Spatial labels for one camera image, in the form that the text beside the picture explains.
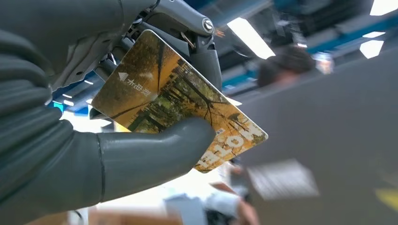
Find person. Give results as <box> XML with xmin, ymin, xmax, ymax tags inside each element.
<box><xmin>257</xmin><ymin>45</ymin><xmax>316</xmax><ymax>89</ymax></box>

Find grey laptop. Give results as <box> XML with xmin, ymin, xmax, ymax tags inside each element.
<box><xmin>236</xmin><ymin>46</ymin><xmax>398</xmax><ymax>225</ymax></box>

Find ceiling light panel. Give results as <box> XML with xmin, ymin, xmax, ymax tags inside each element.
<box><xmin>360</xmin><ymin>40</ymin><xmax>385</xmax><ymax>59</ymax></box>
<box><xmin>227</xmin><ymin>17</ymin><xmax>276</xmax><ymax>60</ymax></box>
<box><xmin>369</xmin><ymin>0</ymin><xmax>398</xmax><ymax>16</ymax></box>

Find yellow forest print ID card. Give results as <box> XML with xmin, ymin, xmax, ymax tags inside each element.
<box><xmin>91</xmin><ymin>29</ymin><xmax>268</xmax><ymax>173</ymax></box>

